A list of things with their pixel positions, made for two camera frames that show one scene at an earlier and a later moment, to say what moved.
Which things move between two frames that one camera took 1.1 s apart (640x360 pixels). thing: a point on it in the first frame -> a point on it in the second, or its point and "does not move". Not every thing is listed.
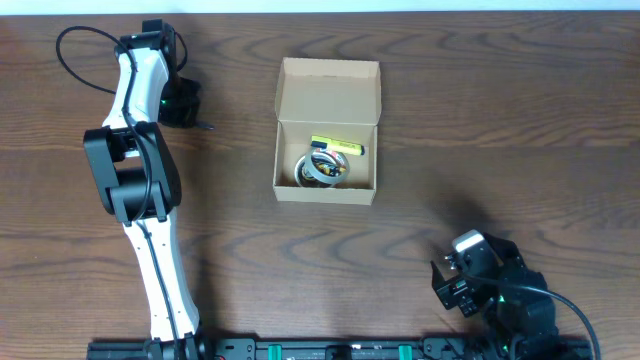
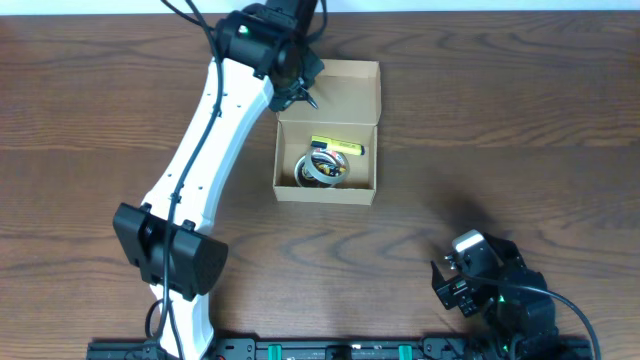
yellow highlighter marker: (338, 146) does not move
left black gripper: (184, 113) -> (289, 86)
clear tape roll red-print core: (320, 176) does not move
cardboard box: (331, 98) does not move
